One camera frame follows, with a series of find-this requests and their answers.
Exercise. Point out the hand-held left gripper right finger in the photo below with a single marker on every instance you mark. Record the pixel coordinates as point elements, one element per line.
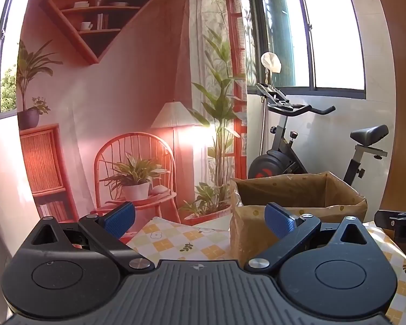
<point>279,221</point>

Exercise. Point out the wooden door panel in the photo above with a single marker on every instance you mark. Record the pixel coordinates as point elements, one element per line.
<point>401,91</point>

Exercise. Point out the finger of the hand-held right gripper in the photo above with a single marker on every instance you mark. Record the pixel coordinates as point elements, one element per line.
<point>401,232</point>

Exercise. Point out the printed wall tapestry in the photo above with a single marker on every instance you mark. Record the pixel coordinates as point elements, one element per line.
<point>121,91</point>

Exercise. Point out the checkered floral tablecloth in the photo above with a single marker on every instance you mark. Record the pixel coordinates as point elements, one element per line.
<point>189,240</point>

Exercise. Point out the black exercise bike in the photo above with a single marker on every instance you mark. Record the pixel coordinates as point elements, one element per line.
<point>280,162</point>

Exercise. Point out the dark framed window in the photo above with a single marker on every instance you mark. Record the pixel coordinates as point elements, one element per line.
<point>0,40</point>
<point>335,30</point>

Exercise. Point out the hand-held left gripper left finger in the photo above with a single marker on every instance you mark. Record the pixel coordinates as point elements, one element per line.
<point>120,218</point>

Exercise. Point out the brown cardboard box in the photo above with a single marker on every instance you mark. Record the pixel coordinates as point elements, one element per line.
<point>250,237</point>

